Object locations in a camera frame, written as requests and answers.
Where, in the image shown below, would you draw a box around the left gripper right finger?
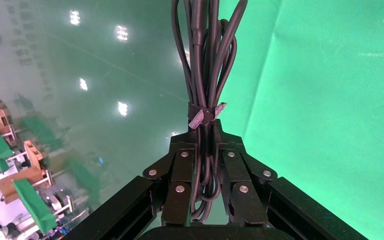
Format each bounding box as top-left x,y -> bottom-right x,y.
211,119 -> 370,240

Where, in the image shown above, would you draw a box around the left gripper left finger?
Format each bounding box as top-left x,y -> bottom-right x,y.
61,129 -> 201,240

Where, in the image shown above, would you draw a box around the black data cable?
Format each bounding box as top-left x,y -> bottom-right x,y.
171,0 -> 249,223

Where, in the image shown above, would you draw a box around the green table cloth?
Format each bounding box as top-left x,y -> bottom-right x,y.
218,0 -> 384,240

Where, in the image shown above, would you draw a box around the black velcro cable tie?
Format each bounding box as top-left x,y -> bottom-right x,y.
187,101 -> 228,130

